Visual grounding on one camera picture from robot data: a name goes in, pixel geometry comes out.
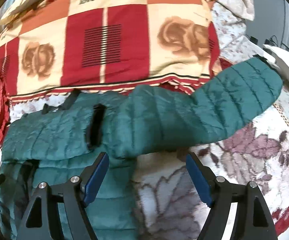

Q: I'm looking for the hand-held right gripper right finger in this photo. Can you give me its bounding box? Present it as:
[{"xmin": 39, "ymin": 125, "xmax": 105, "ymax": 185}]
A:
[{"xmin": 186, "ymin": 152, "xmax": 278, "ymax": 240}]

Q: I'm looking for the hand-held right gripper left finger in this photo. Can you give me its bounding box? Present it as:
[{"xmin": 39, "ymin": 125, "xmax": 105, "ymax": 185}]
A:
[{"xmin": 16, "ymin": 152, "xmax": 110, "ymax": 240}]

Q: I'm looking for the green quilted puffer jacket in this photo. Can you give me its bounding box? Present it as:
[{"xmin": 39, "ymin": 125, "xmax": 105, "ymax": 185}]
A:
[{"xmin": 0, "ymin": 56, "xmax": 283, "ymax": 240}]

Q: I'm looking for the white maroon floral bedspread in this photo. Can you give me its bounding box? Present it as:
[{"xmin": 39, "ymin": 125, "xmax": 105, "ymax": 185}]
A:
[{"xmin": 0, "ymin": 2, "xmax": 289, "ymax": 240}]

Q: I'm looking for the red cream checkered rose blanket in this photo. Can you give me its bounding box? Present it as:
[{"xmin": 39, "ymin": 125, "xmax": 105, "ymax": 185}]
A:
[{"xmin": 0, "ymin": 0, "xmax": 222, "ymax": 103}]

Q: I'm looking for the beige fuzzy cloth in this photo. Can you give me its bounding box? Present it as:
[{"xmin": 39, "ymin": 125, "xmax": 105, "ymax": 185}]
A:
[{"xmin": 209, "ymin": 0, "xmax": 256, "ymax": 22}]

